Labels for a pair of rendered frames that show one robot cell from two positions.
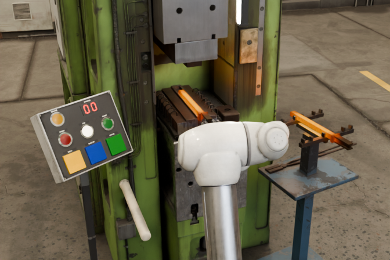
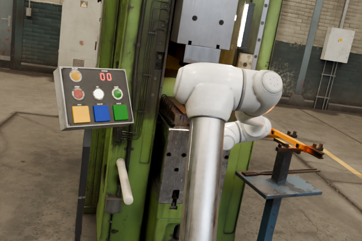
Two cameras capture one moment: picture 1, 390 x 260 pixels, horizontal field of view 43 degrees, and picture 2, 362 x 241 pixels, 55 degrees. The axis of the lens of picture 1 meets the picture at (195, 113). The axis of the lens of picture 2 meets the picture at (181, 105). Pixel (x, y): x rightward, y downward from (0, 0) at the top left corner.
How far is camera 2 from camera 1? 58 cm
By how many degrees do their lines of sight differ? 12
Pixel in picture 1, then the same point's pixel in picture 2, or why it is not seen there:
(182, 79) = not seen: hidden behind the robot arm
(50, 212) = (56, 191)
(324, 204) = (282, 229)
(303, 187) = (273, 190)
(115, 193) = (111, 169)
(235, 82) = not seen: hidden behind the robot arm
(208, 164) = (202, 92)
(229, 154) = (224, 87)
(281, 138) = (277, 82)
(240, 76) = not seen: hidden behind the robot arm
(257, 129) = (253, 72)
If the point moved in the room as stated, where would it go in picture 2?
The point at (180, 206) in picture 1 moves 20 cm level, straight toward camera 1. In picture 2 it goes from (164, 189) to (160, 207)
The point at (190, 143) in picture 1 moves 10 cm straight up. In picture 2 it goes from (188, 71) to (194, 36)
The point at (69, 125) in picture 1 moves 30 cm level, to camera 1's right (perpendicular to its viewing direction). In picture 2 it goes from (84, 84) to (148, 95)
